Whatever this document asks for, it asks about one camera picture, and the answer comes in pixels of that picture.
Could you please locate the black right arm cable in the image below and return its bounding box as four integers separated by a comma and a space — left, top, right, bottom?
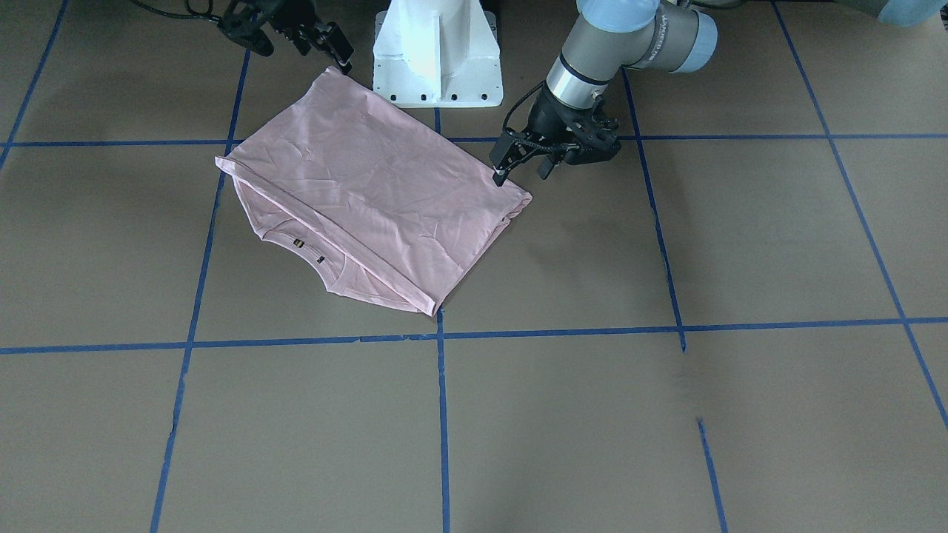
126, 0, 223, 21

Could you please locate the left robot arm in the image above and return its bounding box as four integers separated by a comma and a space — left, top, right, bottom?
489, 1, 744, 186

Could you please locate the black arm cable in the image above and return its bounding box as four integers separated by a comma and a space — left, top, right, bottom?
501, 81, 547, 149
126, 0, 223, 21

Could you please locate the white pillar with base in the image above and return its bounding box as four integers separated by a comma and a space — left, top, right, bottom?
372, 1, 504, 109

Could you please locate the pink Snoopy t-shirt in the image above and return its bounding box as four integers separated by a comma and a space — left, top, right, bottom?
216, 67, 532, 316

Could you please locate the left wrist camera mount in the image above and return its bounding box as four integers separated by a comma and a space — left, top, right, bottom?
556, 95, 621, 165

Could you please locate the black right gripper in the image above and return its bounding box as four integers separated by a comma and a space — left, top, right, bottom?
258, 1, 353, 75

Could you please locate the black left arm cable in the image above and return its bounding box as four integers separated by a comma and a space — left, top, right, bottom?
501, 81, 547, 149

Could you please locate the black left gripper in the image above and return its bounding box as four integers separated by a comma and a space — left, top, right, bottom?
490, 82, 590, 187

